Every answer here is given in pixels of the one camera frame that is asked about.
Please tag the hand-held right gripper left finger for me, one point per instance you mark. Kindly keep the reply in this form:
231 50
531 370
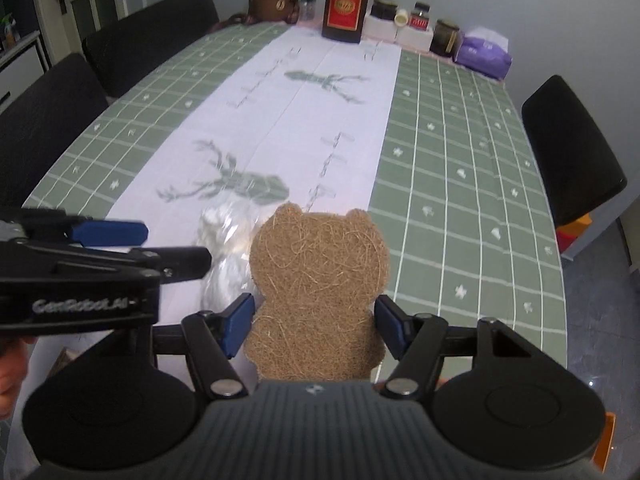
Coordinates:
237 327

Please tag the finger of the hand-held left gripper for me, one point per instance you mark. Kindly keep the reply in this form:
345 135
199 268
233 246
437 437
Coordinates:
175 260
110 232

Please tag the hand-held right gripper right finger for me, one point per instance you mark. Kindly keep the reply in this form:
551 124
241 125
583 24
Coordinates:
390 327

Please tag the clear plastic bag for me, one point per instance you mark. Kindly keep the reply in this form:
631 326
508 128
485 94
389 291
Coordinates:
225 245

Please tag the brown bear-shaped fibre scrubber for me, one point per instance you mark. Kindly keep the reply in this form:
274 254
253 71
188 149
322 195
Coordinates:
315 285

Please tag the person's left hand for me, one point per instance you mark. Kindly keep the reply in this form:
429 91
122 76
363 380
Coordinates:
12 377

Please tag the white side cabinet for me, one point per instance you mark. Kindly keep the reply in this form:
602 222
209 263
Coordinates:
22 70

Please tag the orange red stool stack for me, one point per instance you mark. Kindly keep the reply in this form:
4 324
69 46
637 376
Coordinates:
572 237

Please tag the glass panel cabinet door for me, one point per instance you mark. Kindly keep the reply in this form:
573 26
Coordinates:
95 0

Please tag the purple tissue pack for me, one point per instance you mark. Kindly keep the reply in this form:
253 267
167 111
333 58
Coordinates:
482 57

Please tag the white box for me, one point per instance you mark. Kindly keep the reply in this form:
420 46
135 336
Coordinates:
380 29
415 37

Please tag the dark glass jar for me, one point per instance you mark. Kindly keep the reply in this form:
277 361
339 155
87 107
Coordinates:
383 10
445 37

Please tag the dark liquor bottle red label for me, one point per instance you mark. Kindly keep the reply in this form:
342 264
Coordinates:
345 10

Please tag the small white bottle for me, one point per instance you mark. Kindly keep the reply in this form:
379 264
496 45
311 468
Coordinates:
401 18

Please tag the dark jar red label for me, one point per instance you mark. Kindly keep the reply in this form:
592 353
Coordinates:
421 17

